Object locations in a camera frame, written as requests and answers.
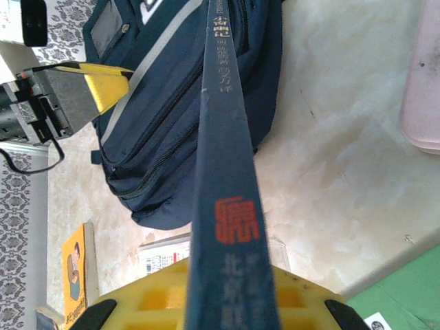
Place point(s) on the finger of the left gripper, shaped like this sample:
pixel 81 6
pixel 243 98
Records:
pixel 99 69
pixel 106 91

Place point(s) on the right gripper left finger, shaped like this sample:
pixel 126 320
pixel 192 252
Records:
pixel 148 302

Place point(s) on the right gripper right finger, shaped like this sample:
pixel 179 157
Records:
pixel 309 306

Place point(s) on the white clear stationery package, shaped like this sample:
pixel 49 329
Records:
pixel 161 258

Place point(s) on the navy blue backpack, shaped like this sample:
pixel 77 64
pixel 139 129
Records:
pixel 154 120

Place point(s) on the yellow book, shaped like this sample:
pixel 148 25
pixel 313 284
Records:
pixel 74 268

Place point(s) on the green notebook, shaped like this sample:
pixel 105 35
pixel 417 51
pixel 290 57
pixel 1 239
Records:
pixel 405 295

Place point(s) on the dark blue book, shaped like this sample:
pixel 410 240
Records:
pixel 227 172

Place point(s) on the pink pencil case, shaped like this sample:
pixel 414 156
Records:
pixel 423 86

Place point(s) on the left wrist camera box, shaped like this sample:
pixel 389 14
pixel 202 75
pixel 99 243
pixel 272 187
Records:
pixel 34 20

